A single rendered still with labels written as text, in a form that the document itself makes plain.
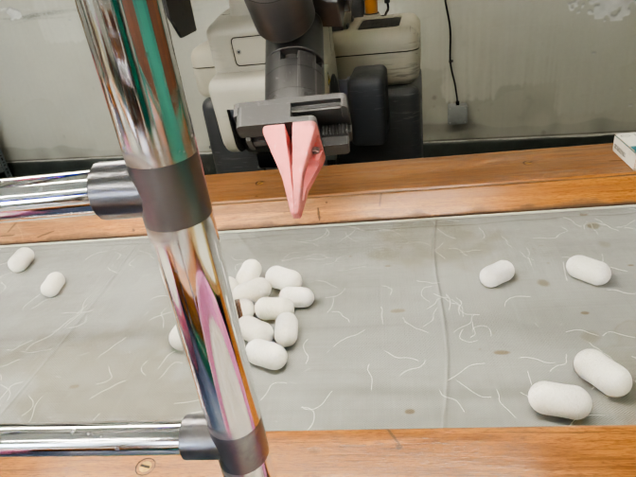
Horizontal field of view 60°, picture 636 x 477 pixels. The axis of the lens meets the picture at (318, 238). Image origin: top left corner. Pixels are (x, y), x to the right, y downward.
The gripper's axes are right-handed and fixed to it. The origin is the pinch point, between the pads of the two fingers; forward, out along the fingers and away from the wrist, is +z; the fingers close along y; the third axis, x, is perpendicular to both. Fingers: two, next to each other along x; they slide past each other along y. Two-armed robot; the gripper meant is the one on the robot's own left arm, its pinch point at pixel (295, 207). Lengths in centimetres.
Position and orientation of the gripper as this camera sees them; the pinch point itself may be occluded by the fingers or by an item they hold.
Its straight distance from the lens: 48.4
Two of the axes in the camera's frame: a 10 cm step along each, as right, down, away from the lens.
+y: 9.9, -0.7, -1.3
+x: 1.4, 3.2, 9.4
